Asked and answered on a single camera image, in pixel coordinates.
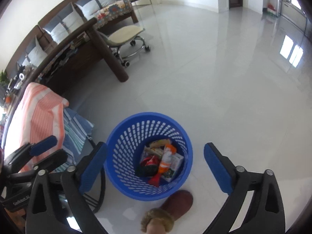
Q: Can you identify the floral sofa cover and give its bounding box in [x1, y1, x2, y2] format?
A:
[91, 0, 133, 28]

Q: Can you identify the blue striped cloth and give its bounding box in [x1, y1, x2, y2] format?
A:
[52, 108, 94, 173]

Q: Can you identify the black foam fruit net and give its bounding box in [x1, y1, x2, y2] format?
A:
[135, 164, 158, 177]

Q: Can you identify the cream wheeled stool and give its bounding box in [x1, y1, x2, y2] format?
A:
[107, 25, 152, 67]

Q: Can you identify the orange white snack packet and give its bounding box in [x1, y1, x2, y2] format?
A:
[156, 144, 176, 176]

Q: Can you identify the dark wooden coffee table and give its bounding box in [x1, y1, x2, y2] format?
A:
[4, 17, 129, 127]

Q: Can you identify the dark wooden sofa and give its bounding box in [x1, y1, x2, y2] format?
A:
[5, 0, 142, 78]

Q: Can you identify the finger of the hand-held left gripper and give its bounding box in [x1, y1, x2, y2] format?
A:
[17, 149, 68, 173]
[4, 135, 58, 166]

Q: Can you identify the blue plastic basket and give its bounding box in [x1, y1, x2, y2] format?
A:
[104, 112, 193, 201]

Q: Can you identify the green white milk carton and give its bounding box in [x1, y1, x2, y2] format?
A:
[168, 152, 184, 182]

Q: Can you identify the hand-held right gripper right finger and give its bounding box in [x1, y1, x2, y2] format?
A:
[202, 142, 285, 234]

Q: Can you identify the person's ankle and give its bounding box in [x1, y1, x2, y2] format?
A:
[147, 219, 167, 234]

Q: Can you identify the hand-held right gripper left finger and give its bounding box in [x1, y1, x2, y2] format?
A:
[26, 141, 109, 234]

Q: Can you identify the brown furry slipper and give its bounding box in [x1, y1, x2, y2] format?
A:
[141, 190, 194, 233]

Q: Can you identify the grey blue pillow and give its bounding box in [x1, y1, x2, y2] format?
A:
[74, 0, 115, 17]
[43, 4, 84, 44]
[23, 35, 48, 66]

